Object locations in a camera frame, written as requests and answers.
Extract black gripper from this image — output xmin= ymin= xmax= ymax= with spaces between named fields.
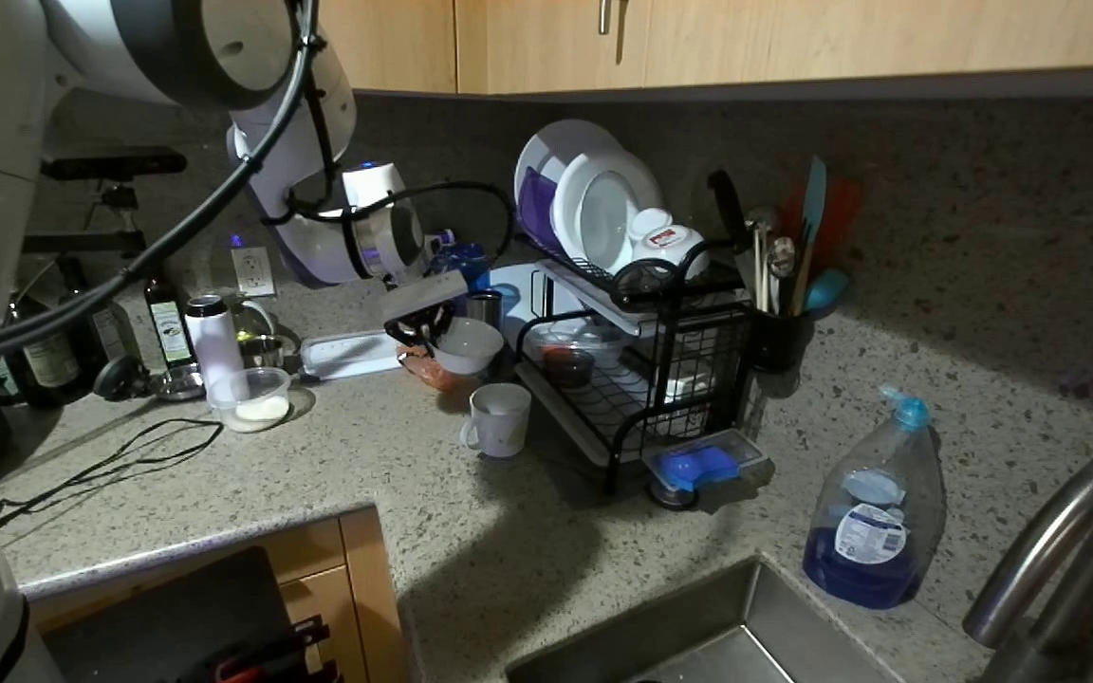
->
xmin=383 ymin=301 xmax=460 ymax=353

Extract white cloth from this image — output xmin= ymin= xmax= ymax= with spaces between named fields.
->
xmin=301 ymin=328 xmax=406 ymax=384

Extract stainless steel tumbler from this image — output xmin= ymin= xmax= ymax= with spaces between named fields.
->
xmin=465 ymin=284 xmax=508 ymax=328

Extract blue water bottle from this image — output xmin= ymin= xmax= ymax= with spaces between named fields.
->
xmin=424 ymin=223 xmax=498 ymax=305

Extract white blue plastic tub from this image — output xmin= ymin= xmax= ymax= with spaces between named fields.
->
xmin=484 ymin=260 xmax=555 ymax=338

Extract round tan coaster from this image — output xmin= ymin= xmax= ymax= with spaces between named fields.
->
xmin=206 ymin=378 xmax=320 ymax=435

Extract translucent plastic food container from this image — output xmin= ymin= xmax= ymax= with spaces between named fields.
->
xmin=523 ymin=313 xmax=602 ymax=362

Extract purple plate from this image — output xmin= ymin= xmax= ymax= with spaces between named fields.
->
xmin=517 ymin=167 xmax=578 ymax=266

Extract clear plastic cup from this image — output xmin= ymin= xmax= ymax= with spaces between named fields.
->
xmin=215 ymin=363 xmax=296 ymax=434

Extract white bottle dark cap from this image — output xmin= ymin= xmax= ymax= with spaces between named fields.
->
xmin=181 ymin=294 xmax=251 ymax=411

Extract white dinner plate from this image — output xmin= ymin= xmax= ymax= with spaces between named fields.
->
xmin=550 ymin=153 xmax=640 ymax=279

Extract dark round dish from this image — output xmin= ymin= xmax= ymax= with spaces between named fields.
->
xmin=608 ymin=260 xmax=702 ymax=313

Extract dark bottle white label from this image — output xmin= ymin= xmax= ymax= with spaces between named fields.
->
xmin=139 ymin=280 xmax=206 ymax=384

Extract white mug red print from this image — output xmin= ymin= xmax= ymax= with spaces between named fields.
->
xmin=617 ymin=206 xmax=708 ymax=279

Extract large white plate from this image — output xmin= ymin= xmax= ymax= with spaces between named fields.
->
xmin=508 ymin=119 xmax=668 ymax=279

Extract wooden lower cabinet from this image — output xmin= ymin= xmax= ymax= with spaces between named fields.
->
xmin=22 ymin=504 xmax=421 ymax=683

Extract blue sponge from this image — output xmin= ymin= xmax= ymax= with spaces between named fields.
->
xmin=652 ymin=442 xmax=742 ymax=495

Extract black spatula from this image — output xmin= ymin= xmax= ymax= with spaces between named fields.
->
xmin=702 ymin=167 xmax=756 ymax=260

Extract metal serving utensil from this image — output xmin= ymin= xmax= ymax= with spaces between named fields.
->
xmin=735 ymin=209 xmax=806 ymax=319

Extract black utensil holder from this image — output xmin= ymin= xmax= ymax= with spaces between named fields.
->
xmin=751 ymin=305 xmax=819 ymax=378

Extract black robot cart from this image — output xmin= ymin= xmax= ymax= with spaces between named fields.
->
xmin=40 ymin=543 xmax=343 ymax=683

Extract teal spatula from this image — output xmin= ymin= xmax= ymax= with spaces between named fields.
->
xmin=787 ymin=153 xmax=830 ymax=319

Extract teal spoon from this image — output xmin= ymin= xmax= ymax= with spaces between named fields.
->
xmin=800 ymin=266 xmax=852 ymax=323

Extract stainless steel sink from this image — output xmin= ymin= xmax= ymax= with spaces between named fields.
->
xmin=506 ymin=549 xmax=912 ymax=683

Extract red spatula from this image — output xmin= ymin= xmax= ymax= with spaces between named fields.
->
xmin=813 ymin=175 xmax=865 ymax=279

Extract wooden upper cabinets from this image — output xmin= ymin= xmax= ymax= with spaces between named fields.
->
xmin=315 ymin=0 xmax=1093 ymax=99

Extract blue dish soap bottle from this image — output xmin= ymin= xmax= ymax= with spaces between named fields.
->
xmin=800 ymin=384 xmax=950 ymax=612

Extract steel kitchen faucet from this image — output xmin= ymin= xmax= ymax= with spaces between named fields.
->
xmin=957 ymin=434 xmax=1093 ymax=683

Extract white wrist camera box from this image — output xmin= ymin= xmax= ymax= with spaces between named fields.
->
xmin=379 ymin=266 xmax=473 ymax=329

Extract white wall outlet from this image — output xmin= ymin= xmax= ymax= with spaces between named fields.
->
xmin=224 ymin=233 xmax=282 ymax=305

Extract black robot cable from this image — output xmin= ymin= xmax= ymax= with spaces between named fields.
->
xmin=0 ymin=0 xmax=521 ymax=384

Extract black wire dish rack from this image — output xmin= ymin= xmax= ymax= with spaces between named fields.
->
xmin=508 ymin=228 xmax=757 ymax=501

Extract red handled clamp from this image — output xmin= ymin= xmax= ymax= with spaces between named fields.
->
xmin=207 ymin=614 xmax=335 ymax=671

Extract black camera on tripod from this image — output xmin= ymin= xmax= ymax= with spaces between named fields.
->
xmin=17 ymin=144 xmax=195 ymax=262

